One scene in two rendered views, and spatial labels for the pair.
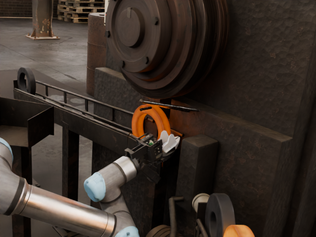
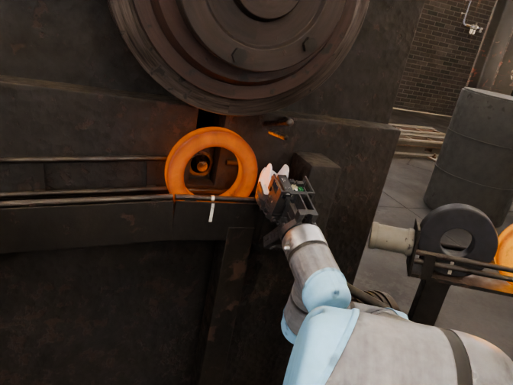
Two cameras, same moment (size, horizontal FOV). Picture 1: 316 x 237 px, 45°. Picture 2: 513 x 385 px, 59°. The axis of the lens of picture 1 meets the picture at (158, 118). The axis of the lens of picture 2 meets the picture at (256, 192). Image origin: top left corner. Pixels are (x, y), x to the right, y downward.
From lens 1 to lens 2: 1.25 m
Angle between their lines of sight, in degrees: 66
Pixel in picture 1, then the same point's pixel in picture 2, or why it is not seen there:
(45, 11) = not seen: outside the picture
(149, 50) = (319, 25)
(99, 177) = (337, 273)
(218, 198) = (470, 209)
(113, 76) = (33, 88)
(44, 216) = not seen: hidden behind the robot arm
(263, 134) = (380, 127)
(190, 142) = (325, 166)
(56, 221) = not seen: hidden behind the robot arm
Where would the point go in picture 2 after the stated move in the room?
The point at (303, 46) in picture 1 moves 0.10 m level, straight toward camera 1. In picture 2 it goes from (412, 16) to (454, 23)
